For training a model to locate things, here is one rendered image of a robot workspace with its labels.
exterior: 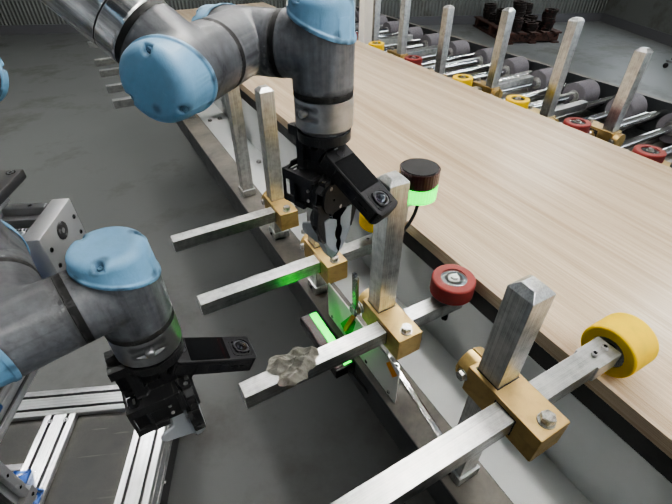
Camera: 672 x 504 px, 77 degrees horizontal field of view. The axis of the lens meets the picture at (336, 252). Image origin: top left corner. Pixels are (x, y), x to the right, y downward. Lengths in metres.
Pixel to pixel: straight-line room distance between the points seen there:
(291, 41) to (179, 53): 0.14
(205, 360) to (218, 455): 1.07
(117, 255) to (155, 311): 0.08
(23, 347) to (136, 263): 0.11
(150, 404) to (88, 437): 0.97
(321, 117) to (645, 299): 0.65
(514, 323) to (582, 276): 0.42
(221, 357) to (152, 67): 0.35
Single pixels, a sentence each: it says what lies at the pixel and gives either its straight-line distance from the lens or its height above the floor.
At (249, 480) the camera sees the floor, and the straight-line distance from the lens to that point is 1.57.
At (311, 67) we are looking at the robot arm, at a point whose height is 1.29.
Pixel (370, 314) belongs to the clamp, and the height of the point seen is 0.86.
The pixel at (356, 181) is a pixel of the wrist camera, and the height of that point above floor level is 1.15.
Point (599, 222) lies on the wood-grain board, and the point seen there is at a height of 0.90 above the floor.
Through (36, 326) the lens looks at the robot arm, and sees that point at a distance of 0.46.
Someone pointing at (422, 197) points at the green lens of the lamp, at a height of 1.10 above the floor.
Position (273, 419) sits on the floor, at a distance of 1.65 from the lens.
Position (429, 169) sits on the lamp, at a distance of 0.64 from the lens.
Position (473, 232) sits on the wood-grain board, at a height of 0.90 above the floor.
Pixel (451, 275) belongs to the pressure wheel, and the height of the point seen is 0.91.
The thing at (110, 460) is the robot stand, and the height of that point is 0.21.
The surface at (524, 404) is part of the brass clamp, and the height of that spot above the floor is 0.97.
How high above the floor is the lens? 1.43
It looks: 39 degrees down
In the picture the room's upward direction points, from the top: straight up
